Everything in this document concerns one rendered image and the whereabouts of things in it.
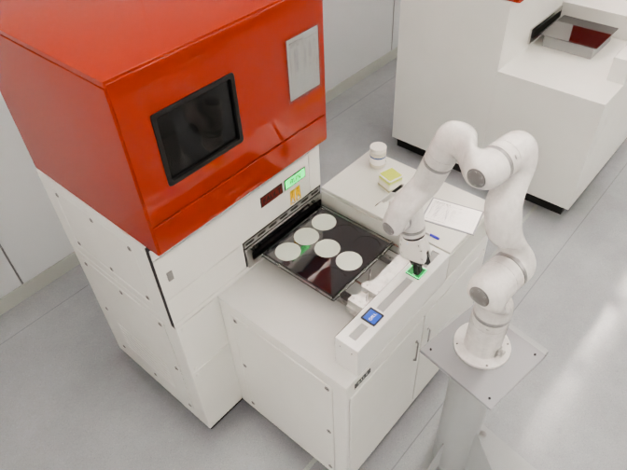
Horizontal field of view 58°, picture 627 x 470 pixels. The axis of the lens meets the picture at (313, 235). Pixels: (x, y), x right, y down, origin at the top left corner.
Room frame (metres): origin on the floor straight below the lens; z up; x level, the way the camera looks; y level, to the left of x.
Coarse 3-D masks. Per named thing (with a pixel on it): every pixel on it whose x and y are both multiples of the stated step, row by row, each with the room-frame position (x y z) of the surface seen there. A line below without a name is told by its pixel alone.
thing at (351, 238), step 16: (304, 224) 1.71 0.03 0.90; (336, 224) 1.70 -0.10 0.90; (352, 224) 1.69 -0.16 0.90; (288, 240) 1.62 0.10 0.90; (320, 240) 1.61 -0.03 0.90; (336, 240) 1.60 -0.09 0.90; (352, 240) 1.60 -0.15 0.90; (368, 240) 1.59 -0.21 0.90; (272, 256) 1.53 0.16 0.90; (304, 256) 1.52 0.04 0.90; (320, 256) 1.52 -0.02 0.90; (336, 256) 1.51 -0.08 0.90; (368, 256) 1.50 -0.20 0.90; (304, 272) 1.44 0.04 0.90; (320, 272) 1.44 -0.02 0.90; (336, 272) 1.43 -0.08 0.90; (352, 272) 1.43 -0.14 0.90; (320, 288) 1.36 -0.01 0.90; (336, 288) 1.35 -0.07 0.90
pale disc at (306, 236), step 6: (300, 228) 1.68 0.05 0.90; (306, 228) 1.68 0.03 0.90; (312, 228) 1.68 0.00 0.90; (294, 234) 1.65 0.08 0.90; (300, 234) 1.65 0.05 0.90; (306, 234) 1.65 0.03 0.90; (312, 234) 1.64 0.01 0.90; (318, 234) 1.64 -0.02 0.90; (300, 240) 1.62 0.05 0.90; (306, 240) 1.61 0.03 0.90; (312, 240) 1.61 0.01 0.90
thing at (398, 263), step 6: (396, 258) 1.50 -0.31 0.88; (402, 258) 1.50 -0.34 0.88; (390, 264) 1.48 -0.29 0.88; (396, 264) 1.47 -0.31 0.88; (402, 264) 1.47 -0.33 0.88; (384, 270) 1.44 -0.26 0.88; (390, 270) 1.44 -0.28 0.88; (396, 270) 1.44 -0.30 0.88; (378, 276) 1.42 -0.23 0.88; (384, 276) 1.42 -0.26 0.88; (390, 276) 1.41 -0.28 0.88; (372, 282) 1.39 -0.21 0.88; (378, 282) 1.39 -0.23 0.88; (384, 282) 1.39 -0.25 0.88; (360, 294) 1.34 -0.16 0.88; (366, 294) 1.34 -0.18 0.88; (348, 306) 1.28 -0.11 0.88; (354, 312) 1.26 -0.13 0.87
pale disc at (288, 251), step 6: (282, 246) 1.58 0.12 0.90; (288, 246) 1.58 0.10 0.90; (294, 246) 1.58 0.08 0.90; (276, 252) 1.56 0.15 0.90; (282, 252) 1.55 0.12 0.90; (288, 252) 1.55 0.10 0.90; (294, 252) 1.55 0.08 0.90; (282, 258) 1.52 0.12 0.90; (288, 258) 1.52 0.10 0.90; (294, 258) 1.52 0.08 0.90
